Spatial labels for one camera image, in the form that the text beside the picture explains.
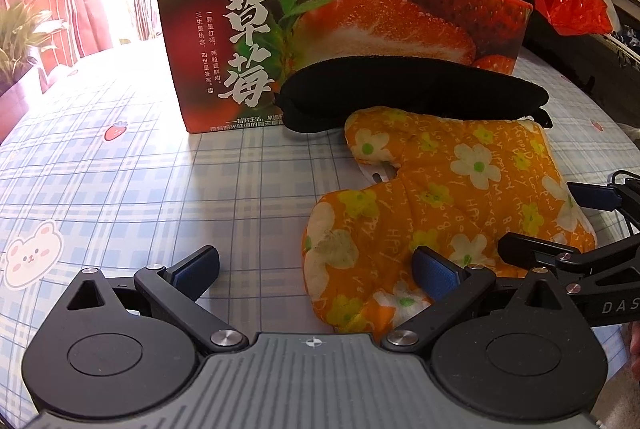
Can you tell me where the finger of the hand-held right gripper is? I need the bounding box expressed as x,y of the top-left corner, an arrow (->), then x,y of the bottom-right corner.
497,231 -> 640,296
566,179 -> 640,231

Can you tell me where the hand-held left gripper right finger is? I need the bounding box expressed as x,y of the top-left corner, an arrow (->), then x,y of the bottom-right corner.
382,245 -> 583,354

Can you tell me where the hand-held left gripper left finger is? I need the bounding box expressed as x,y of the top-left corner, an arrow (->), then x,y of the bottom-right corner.
62,245 -> 250,354

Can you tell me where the orange floral oven mitt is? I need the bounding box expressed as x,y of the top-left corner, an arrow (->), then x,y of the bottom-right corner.
301,108 -> 599,336

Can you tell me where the black sleep mask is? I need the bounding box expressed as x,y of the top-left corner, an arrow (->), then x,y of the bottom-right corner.
274,56 -> 554,134

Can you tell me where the red strawberry print box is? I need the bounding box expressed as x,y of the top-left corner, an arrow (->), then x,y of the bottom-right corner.
155,0 -> 534,134

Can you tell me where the black desk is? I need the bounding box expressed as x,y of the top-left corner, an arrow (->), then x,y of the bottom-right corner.
492,0 -> 640,130

